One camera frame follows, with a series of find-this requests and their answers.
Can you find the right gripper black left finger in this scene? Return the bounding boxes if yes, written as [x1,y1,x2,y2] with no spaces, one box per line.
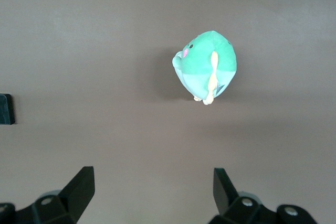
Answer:
[15,166,96,224]

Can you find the green dinosaur plush toy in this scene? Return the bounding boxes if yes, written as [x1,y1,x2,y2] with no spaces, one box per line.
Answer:
[172,30,237,106]

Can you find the small black box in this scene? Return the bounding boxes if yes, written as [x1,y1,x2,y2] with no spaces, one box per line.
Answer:
[0,93,16,125]

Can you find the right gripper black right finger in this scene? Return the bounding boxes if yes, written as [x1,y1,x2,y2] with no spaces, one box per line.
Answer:
[208,167,279,224]

